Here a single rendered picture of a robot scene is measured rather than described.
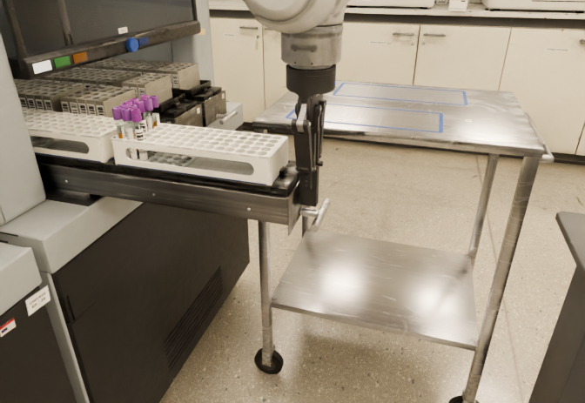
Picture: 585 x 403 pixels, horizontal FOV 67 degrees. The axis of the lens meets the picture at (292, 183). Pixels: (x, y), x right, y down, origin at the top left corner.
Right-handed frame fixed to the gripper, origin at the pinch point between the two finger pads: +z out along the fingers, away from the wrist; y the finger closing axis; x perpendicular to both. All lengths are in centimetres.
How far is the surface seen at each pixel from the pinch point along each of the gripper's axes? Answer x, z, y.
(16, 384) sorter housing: -40, 26, 31
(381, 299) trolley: 13, 52, -36
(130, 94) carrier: -47, -8, -19
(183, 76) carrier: -47, -7, -43
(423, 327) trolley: 24, 52, -29
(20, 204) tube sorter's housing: -48, 4, 14
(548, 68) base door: 84, 20, -229
